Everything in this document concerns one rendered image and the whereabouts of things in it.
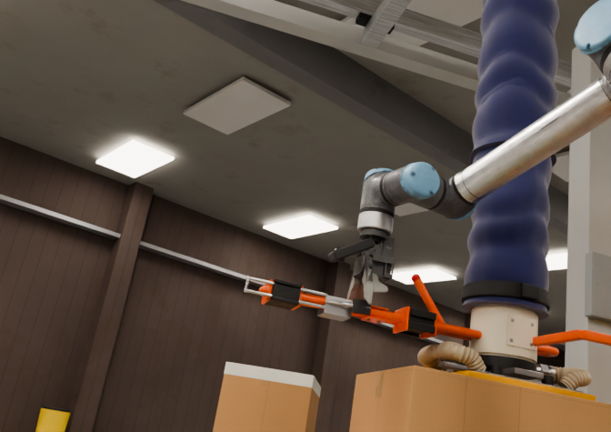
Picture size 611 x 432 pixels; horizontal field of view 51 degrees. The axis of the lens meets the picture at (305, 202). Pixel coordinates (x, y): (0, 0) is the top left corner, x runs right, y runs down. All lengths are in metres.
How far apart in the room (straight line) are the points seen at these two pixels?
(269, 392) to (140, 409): 7.44
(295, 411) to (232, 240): 8.37
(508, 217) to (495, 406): 0.51
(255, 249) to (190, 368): 2.34
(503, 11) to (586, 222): 1.53
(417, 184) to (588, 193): 1.95
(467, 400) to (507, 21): 1.12
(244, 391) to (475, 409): 1.62
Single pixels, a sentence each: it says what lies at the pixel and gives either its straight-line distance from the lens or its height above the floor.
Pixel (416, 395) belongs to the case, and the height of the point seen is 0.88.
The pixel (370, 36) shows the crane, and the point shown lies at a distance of 3.83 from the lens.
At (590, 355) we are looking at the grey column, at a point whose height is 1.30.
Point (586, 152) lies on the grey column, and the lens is 3.54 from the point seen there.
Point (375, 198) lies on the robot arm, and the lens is 1.66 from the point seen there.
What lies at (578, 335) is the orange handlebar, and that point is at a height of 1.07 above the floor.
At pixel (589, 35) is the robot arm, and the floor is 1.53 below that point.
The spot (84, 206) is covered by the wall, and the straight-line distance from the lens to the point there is 10.09.
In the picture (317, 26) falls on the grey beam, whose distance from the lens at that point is 4.14.
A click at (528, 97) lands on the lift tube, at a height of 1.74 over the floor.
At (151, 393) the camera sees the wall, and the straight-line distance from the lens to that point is 10.39.
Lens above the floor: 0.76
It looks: 20 degrees up
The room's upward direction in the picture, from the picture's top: 10 degrees clockwise
